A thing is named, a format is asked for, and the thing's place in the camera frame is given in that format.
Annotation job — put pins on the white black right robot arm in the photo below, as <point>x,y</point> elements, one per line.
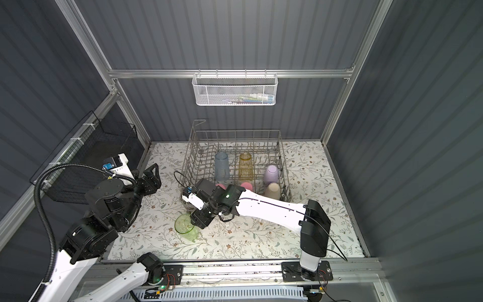
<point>309,220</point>

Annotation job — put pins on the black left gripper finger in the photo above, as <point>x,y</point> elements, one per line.
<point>147,174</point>
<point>154,170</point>

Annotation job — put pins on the white slotted cable duct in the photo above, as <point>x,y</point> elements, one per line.
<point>248,293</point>

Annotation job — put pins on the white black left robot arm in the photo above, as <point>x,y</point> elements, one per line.
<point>114,206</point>

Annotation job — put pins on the floral table mat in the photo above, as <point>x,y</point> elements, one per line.
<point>310,178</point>

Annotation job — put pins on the lilac plastic cup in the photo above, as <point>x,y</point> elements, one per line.
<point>271,175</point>

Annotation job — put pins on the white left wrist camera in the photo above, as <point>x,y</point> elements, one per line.
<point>118,166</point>

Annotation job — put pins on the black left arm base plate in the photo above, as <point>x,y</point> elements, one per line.
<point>170,275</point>

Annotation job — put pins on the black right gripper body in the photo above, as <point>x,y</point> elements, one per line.
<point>203,218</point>

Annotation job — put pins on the black wire wall basket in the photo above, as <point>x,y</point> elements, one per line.
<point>98,140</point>

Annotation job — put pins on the grey wire dish rack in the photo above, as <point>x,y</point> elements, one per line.
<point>234,157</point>

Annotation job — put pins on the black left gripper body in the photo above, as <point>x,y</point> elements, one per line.
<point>143,182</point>

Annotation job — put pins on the white mesh wall basket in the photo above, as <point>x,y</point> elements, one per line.
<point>213,90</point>

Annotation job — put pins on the yellow transparent cup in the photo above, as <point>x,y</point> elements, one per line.
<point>246,167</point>

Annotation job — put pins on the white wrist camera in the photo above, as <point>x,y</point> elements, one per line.
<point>118,166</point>
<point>191,198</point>

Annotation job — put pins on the pink plastic cup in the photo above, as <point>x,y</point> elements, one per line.
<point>221,185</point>
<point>247,185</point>

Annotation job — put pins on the beige plastic cup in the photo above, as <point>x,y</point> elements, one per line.
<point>273,191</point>

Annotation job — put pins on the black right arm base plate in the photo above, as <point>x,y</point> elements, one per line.
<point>293,272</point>

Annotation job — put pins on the items in white basket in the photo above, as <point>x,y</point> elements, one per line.
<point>258,98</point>

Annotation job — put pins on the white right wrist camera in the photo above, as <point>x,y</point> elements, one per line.
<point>191,198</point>

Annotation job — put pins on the green transparent cup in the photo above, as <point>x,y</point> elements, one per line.
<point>185,228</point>

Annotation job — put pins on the blue transparent cup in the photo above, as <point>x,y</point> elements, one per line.
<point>222,167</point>

